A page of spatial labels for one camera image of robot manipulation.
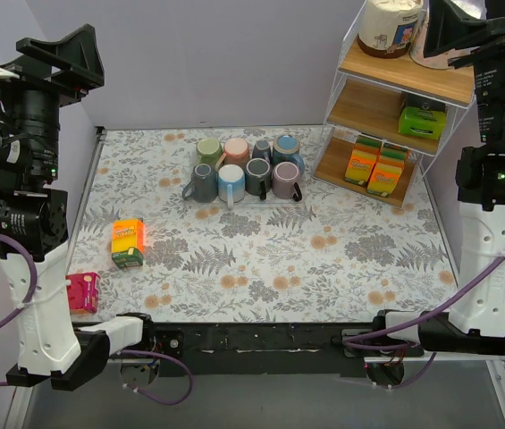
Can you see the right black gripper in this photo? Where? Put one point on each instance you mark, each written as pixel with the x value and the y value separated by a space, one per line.
pixel 483 47

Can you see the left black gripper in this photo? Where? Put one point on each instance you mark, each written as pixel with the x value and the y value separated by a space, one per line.
pixel 55 77

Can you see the white and blue mug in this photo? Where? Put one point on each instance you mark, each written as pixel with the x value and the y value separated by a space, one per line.
pixel 231 184

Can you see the lilac mug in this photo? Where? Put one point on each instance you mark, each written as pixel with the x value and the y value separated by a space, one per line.
pixel 285 181

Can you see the dark grey mug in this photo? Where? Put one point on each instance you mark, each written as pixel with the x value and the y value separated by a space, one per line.
pixel 258 177

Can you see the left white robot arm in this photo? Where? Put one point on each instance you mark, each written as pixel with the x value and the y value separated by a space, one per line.
pixel 34 233

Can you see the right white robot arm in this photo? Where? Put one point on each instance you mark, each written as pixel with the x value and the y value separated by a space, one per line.
pixel 473 321

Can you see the green mug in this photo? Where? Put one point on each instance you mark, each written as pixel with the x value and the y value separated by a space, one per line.
pixel 209 151

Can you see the pink mug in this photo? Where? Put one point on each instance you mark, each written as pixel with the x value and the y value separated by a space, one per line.
pixel 236 151

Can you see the blue glazed mug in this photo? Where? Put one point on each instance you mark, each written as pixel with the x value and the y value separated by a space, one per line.
pixel 286 149

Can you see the small dark grey-blue mug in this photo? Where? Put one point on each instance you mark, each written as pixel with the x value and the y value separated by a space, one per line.
pixel 262 150

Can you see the brown toilet paper roll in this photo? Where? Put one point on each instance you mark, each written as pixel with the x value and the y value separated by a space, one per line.
pixel 388 27

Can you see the green tissue pack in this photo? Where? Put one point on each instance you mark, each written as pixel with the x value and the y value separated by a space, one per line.
pixel 424 124

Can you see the shelf sponge pack back right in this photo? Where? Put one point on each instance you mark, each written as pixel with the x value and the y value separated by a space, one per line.
pixel 395 153

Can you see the shelf sponge pack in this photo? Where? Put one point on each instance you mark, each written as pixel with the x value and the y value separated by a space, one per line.
pixel 383 179
pixel 395 153
pixel 360 167
pixel 369 145

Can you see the shelf sponge pack back left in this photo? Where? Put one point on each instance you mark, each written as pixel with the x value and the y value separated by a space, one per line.
pixel 369 145

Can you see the shelf sponge pack front right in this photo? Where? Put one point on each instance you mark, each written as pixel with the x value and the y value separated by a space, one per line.
pixel 383 179

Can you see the shelf sponge pack front left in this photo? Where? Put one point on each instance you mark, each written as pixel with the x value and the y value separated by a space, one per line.
pixel 360 167

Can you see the yellow orange sponge pack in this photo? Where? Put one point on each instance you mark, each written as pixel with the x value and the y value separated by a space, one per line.
pixel 127 243

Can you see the pink box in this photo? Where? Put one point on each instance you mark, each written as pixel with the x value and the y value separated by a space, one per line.
pixel 83 292

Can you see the white wire wooden shelf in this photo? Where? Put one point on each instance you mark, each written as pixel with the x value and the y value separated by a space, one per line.
pixel 365 102

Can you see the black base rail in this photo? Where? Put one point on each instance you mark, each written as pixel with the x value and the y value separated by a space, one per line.
pixel 271 348

